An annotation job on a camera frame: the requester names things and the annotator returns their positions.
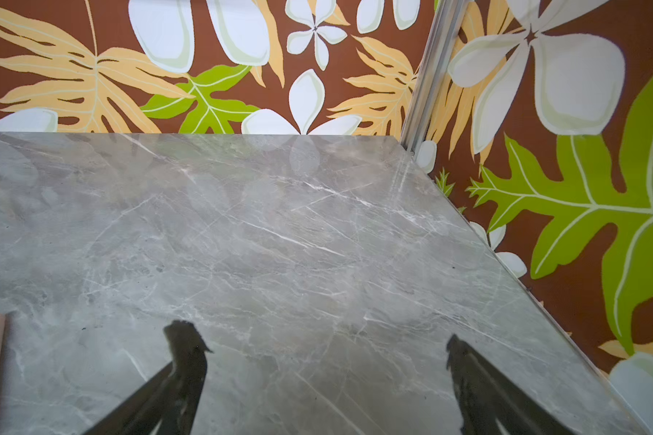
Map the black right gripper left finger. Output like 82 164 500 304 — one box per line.
86 320 211 434

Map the aluminium corner frame post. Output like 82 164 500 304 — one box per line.
400 0 470 153

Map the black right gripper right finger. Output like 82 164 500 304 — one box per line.
446 335 571 435

